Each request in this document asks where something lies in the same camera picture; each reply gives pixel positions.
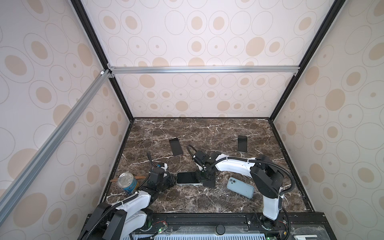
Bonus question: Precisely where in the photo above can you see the light blue case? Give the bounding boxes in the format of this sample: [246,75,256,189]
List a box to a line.
[175,171,203,187]
[227,177,255,199]

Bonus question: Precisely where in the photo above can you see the blue drink can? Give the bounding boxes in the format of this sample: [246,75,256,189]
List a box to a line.
[117,172,138,194]

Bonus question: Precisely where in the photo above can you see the black phone right rear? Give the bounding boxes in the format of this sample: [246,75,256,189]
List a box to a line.
[237,135,248,153]

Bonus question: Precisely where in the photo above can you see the silver aluminium rail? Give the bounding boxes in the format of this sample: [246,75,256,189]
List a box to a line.
[109,66,300,74]
[1,69,112,225]

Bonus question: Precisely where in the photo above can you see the silver aluminium rail rear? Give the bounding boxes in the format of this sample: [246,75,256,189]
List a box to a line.
[109,66,300,74]

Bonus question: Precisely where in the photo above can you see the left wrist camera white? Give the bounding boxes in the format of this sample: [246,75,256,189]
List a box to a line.
[156,162,168,172]

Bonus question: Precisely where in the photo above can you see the black frame post left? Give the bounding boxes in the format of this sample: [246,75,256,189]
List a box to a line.
[70,0,135,122]

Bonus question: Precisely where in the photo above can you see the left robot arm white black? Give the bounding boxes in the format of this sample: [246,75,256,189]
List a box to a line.
[78,152,176,240]

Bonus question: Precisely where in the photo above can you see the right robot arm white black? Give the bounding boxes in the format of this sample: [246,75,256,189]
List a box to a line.
[187,145,296,223]

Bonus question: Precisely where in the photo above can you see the black phone left rear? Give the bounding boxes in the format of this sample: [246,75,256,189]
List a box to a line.
[169,138,184,157]

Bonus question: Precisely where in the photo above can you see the silver aluminium rail left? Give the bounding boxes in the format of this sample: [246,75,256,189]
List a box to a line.
[1,69,112,225]

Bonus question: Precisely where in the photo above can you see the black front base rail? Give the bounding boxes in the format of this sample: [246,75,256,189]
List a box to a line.
[78,211,337,240]

